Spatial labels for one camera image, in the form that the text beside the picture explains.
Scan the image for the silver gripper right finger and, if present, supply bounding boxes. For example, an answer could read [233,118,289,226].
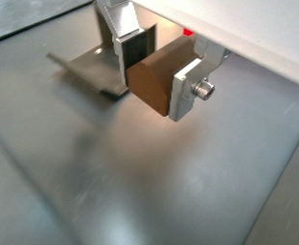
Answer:
[168,34,231,122]

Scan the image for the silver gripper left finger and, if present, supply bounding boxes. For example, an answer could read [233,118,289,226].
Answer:
[96,0,148,85]

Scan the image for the brown three prong object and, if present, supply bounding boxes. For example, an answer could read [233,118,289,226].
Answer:
[127,35,196,116]

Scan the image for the red foam shape board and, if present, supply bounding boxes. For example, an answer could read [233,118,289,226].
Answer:
[183,29,194,36]

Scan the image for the black curved fixture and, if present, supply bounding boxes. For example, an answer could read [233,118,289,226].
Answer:
[47,26,156,97]

